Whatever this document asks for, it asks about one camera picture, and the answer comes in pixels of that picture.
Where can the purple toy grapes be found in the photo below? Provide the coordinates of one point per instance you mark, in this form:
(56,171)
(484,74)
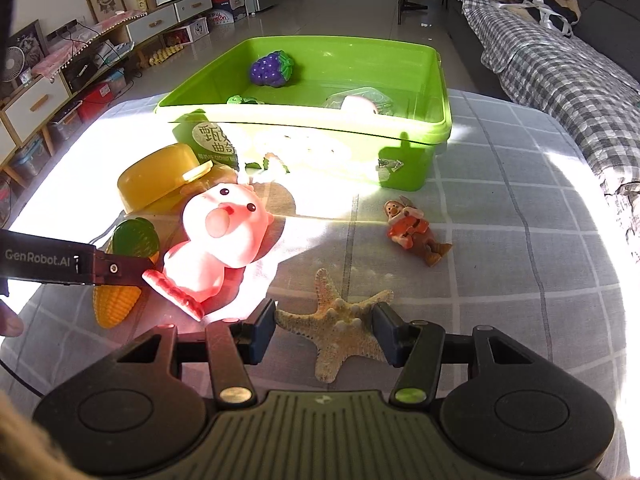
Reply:
(270,70)

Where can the yellow toy pot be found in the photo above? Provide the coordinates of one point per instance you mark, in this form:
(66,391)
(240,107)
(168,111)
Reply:
(155,170)

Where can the red storage bin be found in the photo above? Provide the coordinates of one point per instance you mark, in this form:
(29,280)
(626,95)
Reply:
(97,100)

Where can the white desk fan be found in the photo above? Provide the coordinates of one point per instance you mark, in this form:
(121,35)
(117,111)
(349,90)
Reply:
(12,62)

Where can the blue and white pack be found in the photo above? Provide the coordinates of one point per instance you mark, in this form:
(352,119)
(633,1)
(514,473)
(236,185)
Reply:
(227,13)

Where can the pink lace cloth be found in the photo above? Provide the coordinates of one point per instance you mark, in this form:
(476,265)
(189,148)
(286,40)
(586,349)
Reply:
(85,40)

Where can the peach toy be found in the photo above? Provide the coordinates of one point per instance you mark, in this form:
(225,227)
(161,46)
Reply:
(357,105)

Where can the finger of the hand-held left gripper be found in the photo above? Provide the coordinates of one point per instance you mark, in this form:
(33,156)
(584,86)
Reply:
(125,270)

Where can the dark grey sofa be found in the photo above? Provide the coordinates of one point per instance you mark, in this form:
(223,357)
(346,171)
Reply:
(600,15)

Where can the row of yellow toy ducks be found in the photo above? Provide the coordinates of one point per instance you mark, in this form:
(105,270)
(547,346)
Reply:
(165,55)

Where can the pink rubber pig toy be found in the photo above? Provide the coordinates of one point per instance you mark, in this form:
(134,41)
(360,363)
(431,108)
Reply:
(225,240)

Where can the small orange monkey figurine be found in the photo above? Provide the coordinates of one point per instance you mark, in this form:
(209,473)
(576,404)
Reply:
(410,227)

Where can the grey plaid blanket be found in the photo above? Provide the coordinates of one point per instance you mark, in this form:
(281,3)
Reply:
(550,75)

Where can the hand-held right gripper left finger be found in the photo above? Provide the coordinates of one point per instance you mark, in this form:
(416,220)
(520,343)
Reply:
(262,332)

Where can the person's left hand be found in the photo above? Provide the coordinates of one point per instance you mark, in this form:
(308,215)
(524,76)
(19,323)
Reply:
(9,321)

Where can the white drawer cabinet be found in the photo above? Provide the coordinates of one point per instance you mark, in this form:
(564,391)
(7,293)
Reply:
(150,22)

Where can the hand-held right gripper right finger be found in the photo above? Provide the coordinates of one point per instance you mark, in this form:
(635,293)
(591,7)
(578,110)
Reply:
(387,335)

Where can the checked tablecloth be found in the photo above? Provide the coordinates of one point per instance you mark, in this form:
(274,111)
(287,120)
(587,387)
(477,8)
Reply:
(500,260)

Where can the small green toy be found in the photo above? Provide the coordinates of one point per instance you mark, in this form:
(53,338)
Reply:
(240,100)

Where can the red and white carton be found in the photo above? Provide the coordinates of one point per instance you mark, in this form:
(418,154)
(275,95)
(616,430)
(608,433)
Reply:
(187,32)

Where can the yellow toy corn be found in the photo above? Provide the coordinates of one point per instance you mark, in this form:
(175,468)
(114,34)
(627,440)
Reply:
(112,305)

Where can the dark framed picture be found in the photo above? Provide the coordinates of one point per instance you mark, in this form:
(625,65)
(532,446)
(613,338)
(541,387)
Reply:
(27,40)

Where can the pink toy bacon slice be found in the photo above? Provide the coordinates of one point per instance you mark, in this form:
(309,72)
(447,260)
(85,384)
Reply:
(175,295)

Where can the beige starfish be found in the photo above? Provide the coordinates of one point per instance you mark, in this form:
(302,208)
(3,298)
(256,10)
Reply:
(340,330)

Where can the green plastic storage box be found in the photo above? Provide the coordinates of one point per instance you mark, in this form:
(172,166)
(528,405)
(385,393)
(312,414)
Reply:
(410,80)

